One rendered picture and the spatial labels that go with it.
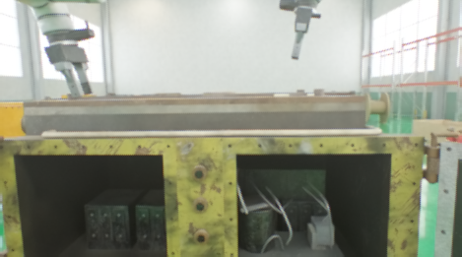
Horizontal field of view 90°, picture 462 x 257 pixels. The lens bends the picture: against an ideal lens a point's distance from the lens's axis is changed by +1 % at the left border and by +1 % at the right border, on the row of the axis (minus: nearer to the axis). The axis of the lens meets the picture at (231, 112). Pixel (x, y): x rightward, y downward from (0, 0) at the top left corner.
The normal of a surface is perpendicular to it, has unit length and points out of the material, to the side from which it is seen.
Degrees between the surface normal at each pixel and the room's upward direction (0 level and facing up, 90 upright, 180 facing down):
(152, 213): 90
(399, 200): 90
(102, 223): 90
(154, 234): 90
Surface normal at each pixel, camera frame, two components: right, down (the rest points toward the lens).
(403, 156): -0.05, 0.09
